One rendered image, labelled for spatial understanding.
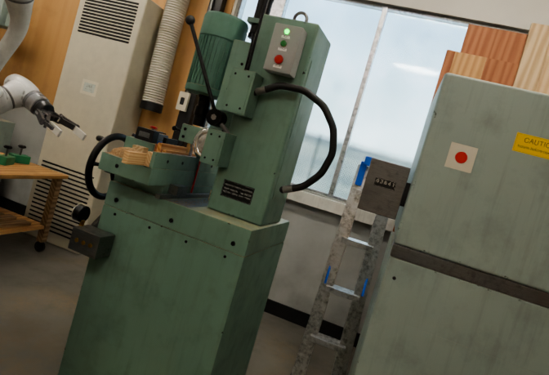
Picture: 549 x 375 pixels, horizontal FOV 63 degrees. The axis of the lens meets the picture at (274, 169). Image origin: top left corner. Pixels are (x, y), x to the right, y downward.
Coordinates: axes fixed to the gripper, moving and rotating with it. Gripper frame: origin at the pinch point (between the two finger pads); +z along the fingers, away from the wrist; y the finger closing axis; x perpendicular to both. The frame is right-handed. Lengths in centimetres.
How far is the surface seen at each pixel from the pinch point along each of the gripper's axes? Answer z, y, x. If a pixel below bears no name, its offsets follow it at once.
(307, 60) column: 68, -2, -78
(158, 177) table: 53, -17, -17
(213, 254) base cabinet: 84, -13, -8
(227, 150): 64, -7, -37
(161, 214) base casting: 60, -14, -6
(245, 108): 62, -11, -53
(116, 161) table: 39.2, -21.6, -13.2
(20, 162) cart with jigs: -81, 71, 68
